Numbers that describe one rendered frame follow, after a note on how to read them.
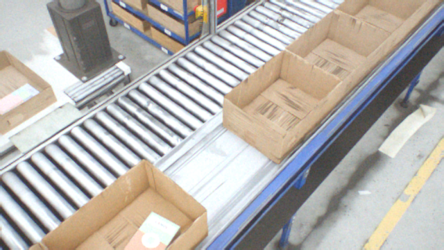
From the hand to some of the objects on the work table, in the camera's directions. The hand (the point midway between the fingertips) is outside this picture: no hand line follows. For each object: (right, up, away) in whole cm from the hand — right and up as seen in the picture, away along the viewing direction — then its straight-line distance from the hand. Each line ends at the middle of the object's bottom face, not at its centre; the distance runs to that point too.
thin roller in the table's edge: (+20, +58, +60) cm, 86 cm away
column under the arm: (+12, +74, +71) cm, 103 cm away
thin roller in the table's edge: (+18, +60, +62) cm, 88 cm away
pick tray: (-20, +53, +52) cm, 77 cm away
